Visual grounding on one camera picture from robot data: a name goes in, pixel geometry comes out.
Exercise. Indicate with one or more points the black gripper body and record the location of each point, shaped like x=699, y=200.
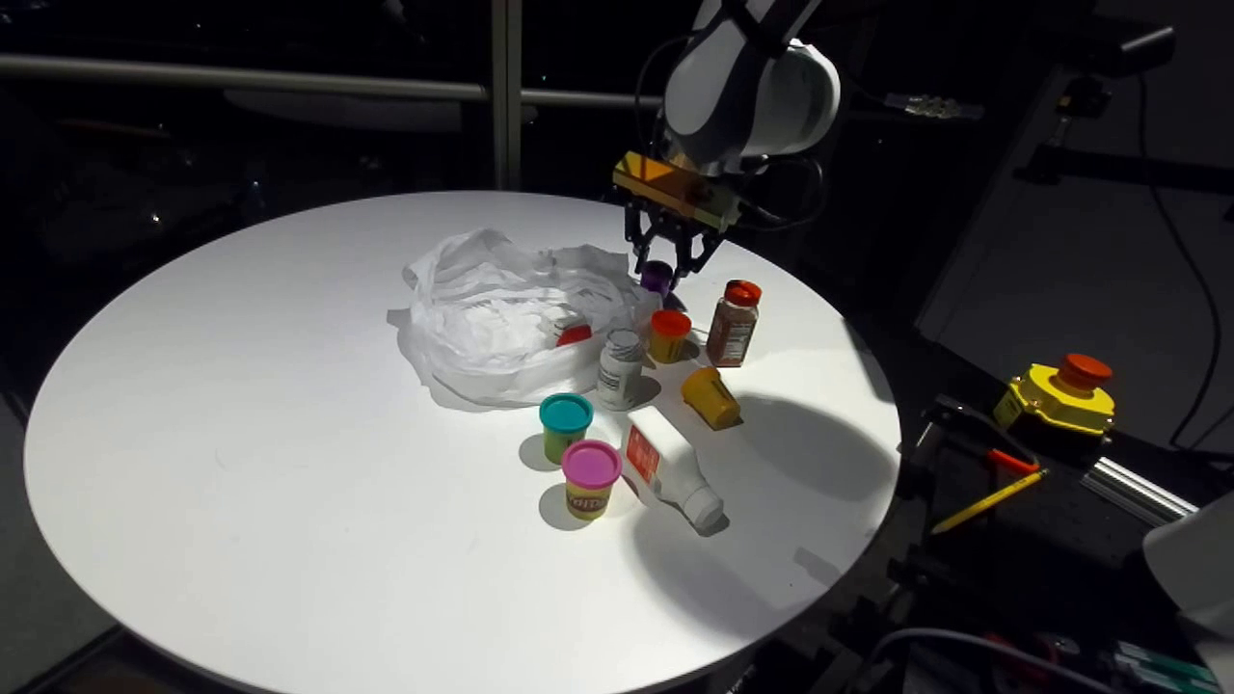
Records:
x=672, y=234

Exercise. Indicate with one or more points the purple lid dough tub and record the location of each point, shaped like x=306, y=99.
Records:
x=657, y=280

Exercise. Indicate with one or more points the orange lid yellow tub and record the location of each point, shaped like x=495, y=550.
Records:
x=667, y=334

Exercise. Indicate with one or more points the red lid spice jar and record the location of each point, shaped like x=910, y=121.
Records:
x=734, y=325

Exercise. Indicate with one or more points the small red cap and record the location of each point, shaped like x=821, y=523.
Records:
x=573, y=334

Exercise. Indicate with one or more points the yellow dough tub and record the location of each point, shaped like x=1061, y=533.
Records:
x=711, y=393

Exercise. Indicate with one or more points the teal lid dough tub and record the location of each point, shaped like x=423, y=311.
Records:
x=566, y=419

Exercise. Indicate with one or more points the white bottle red label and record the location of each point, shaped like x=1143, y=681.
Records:
x=675, y=478

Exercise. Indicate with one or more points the magenta lid dough tub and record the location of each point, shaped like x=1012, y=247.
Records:
x=593, y=470

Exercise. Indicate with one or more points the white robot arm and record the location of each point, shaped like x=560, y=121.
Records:
x=756, y=83

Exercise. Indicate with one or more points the white plastic bag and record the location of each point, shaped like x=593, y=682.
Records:
x=489, y=334

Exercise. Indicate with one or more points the yellow pencil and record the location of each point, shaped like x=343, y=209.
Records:
x=989, y=504

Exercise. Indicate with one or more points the yellow emergency stop button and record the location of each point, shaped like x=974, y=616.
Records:
x=1059, y=389

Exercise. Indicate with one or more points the aluminium profile bar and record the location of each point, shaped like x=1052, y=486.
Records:
x=1143, y=486

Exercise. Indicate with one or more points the white rounded base cover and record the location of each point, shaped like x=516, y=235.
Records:
x=1197, y=563

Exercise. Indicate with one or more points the wrist-mounted camera bar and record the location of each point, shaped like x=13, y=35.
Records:
x=675, y=189

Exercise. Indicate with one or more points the vertical metal window post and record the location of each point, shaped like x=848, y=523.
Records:
x=505, y=103

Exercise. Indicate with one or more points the horizontal metal window rail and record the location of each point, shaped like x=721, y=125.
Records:
x=256, y=83

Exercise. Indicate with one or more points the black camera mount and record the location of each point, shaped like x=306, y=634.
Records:
x=1094, y=89

